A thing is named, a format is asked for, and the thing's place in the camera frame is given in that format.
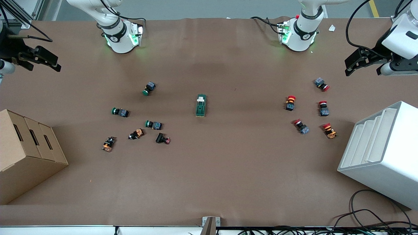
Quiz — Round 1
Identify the green load switch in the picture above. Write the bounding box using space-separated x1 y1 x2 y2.
195 94 208 118

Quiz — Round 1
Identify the brown cardboard box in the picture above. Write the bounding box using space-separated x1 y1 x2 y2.
0 109 69 206

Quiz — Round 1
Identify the green push button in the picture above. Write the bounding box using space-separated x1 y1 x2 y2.
145 120 163 131
111 107 130 118
142 81 157 97

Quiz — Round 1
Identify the black looped cable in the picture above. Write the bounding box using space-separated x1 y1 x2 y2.
331 189 412 227

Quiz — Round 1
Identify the white stepped rack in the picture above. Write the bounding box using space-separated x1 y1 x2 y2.
337 101 418 211

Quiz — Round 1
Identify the black orange push button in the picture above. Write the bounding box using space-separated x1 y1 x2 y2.
101 136 117 153
128 128 145 140

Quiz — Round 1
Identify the black cable bundle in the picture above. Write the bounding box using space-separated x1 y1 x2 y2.
238 221 418 235

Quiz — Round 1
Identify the grey metal bracket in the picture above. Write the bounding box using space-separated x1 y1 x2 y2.
202 216 221 235

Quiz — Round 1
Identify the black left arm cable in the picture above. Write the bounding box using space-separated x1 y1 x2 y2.
346 0 393 58

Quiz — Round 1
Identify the black pink push button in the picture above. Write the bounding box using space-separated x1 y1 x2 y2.
155 132 171 145

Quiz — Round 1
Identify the black base cable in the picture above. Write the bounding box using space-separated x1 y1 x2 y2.
250 16 282 34

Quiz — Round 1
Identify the white table edge strip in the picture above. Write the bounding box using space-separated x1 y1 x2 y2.
0 225 203 235

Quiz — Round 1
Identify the brown paper table mat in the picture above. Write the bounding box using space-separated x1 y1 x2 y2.
0 16 418 227

